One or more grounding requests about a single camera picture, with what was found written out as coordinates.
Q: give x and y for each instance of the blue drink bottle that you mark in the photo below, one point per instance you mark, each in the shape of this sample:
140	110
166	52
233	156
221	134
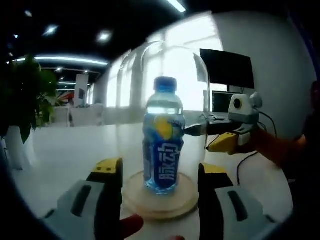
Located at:
163	150

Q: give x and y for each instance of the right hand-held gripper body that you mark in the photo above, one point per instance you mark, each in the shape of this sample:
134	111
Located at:
243	110

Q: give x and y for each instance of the round wooden base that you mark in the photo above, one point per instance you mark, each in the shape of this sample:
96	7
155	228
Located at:
136	200

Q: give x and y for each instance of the window with white blinds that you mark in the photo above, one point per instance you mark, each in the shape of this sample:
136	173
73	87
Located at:
185	37

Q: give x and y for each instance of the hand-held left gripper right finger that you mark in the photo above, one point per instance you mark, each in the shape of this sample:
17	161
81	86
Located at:
225	215

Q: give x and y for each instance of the dark laptop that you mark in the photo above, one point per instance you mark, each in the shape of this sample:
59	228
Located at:
221	101

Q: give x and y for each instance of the white plant pot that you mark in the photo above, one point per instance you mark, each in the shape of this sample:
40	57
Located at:
18	150

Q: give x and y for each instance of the clear glass dome cover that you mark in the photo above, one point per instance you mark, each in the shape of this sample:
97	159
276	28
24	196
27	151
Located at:
130	112

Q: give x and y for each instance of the green potted plant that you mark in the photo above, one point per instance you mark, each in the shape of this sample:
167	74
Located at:
22	95

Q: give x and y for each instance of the white counter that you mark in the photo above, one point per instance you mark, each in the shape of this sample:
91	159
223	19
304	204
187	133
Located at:
80	115

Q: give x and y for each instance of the long curved ceiling light strip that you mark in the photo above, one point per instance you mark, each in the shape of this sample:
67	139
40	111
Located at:
176	5

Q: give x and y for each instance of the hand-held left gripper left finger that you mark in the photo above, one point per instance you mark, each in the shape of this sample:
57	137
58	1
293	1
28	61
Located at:
82	210

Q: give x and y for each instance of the black monitor on stand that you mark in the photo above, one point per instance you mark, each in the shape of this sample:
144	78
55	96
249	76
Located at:
227	67

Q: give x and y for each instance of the person's left hand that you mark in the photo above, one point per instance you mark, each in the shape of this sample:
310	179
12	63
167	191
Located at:
131	225

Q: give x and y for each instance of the small round ceiling spotlight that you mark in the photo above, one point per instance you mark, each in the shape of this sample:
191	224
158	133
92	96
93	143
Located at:
27	12

